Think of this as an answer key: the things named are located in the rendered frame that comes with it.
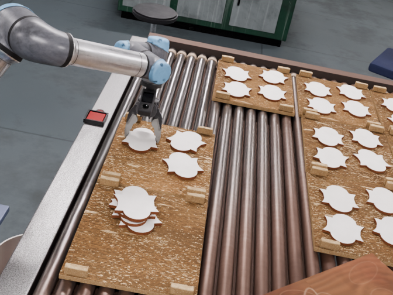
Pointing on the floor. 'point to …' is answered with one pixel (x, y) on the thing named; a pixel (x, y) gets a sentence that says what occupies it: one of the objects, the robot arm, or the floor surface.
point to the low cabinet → (228, 17)
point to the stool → (154, 14)
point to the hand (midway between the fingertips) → (141, 139)
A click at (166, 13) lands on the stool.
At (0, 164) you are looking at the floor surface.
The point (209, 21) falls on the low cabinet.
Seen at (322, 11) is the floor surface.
